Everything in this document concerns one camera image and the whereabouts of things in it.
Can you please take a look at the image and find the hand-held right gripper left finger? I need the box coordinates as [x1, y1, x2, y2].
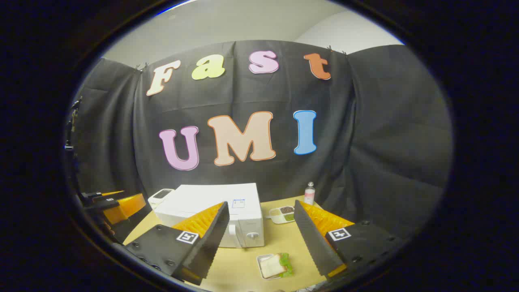
[124, 202, 230, 286]

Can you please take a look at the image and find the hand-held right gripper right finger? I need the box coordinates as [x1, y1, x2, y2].
[294, 200, 406, 280]

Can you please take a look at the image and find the white microwave oven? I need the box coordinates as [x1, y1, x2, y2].
[154, 183, 265, 249]

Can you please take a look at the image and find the sandwich with lettuce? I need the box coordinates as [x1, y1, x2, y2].
[260, 253, 293, 279]

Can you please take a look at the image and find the white toaster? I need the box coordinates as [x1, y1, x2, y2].
[148, 189, 175, 209]

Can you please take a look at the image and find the white divided dish of grains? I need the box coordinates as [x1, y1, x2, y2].
[269, 206, 296, 224]

